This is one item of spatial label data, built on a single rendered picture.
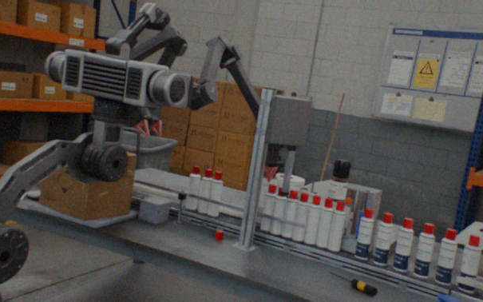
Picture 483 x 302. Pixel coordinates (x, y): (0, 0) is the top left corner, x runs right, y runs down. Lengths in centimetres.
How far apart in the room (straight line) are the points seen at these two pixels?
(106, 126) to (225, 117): 393
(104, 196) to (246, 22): 542
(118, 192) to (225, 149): 360
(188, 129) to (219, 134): 40
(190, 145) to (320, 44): 210
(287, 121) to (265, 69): 524
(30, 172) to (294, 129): 100
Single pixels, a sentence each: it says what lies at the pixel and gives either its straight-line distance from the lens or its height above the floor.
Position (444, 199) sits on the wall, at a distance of 692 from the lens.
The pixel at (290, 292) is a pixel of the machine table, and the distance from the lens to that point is 213.
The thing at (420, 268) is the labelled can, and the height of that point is 92.
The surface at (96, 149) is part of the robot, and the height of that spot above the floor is 118.
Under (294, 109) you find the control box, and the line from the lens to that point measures 241.
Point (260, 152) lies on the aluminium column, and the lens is 241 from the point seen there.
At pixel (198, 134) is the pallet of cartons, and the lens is 630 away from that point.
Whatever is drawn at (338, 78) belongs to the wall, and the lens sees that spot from 721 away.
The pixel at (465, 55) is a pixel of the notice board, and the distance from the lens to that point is 674.
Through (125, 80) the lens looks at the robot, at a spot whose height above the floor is 146.
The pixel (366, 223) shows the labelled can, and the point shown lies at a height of 103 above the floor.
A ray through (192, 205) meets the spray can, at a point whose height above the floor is 90.
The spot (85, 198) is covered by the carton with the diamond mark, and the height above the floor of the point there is 94.
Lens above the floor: 156
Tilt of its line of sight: 8 degrees down
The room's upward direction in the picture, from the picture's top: 9 degrees clockwise
